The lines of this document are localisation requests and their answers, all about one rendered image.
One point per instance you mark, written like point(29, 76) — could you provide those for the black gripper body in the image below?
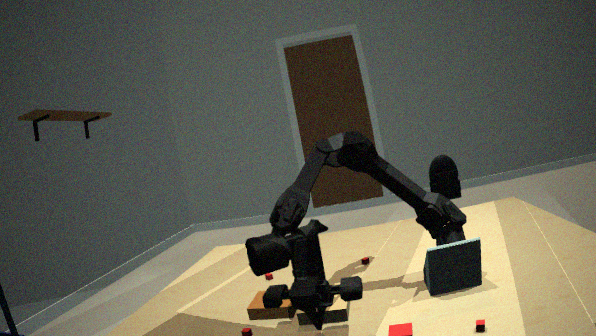
point(350, 288)

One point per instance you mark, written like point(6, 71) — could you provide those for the orange square block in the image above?
point(257, 311)

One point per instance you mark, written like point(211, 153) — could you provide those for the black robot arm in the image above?
point(268, 253)

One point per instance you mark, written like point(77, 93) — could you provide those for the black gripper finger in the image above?
point(312, 314)
point(321, 309)

